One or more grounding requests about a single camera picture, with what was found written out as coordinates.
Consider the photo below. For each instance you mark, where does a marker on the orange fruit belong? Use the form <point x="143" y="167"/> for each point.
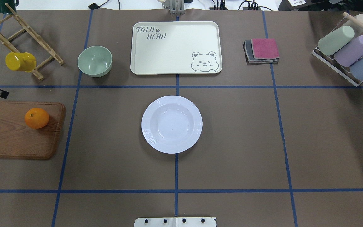
<point x="36" y="118"/>

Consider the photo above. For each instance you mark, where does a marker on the cream bear print tray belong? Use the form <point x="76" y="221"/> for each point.
<point x="176" y="47"/>

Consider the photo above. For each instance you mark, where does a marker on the white round plate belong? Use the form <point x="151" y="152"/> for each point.
<point x="172" y="124"/>

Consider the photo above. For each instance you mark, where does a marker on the grey cleaning cloth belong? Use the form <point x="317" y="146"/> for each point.
<point x="249" y="54"/>

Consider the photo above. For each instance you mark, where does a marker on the green ceramic bowl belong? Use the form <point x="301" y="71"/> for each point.
<point x="95" y="61"/>

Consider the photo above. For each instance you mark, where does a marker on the pink cleaning cloth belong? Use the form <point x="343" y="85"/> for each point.
<point x="265" y="49"/>

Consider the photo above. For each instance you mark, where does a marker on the green tumbler cup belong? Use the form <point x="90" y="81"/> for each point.
<point x="335" y="40"/>

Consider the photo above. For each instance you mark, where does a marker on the yellow plastic mug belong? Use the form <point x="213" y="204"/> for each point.
<point x="20" y="62"/>

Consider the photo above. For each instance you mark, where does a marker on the purple tumbler cup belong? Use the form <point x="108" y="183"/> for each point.
<point x="350" y="53"/>

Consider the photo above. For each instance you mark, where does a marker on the brown wooden cutting board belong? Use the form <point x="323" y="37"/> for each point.
<point x="19" y="141"/>

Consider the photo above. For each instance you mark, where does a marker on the dark green mug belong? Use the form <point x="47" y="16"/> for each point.
<point x="7" y="6"/>

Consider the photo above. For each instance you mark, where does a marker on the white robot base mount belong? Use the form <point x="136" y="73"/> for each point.
<point x="176" y="222"/>

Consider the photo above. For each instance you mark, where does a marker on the white wire cup rack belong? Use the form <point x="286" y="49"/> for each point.
<point x="356" y="22"/>

